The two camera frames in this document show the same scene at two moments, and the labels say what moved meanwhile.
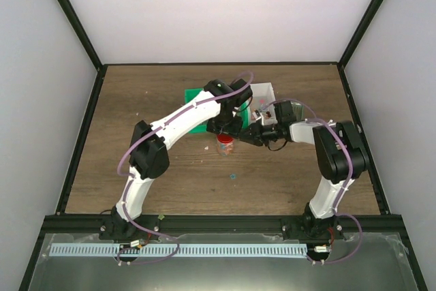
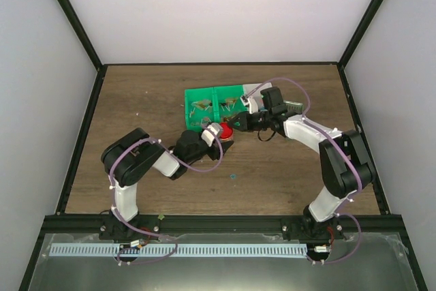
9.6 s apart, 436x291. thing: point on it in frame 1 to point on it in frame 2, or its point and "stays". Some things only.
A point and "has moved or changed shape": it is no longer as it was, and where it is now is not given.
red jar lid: (225, 138) has moved or changed shape
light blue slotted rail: (182, 250) stays
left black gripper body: (223, 124) to (216, 152)
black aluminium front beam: (372, 224) stays
